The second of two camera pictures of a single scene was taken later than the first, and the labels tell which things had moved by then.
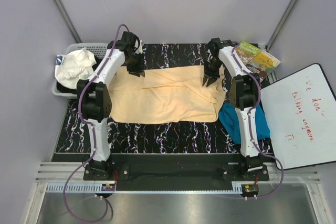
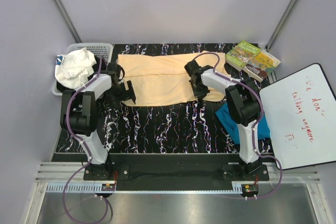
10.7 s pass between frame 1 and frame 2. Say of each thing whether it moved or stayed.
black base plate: stayed
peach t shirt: moved
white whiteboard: stayed
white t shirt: stayed
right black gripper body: moved
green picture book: stayed
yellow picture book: stayed
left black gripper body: moved
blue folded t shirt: stayed
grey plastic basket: stayed
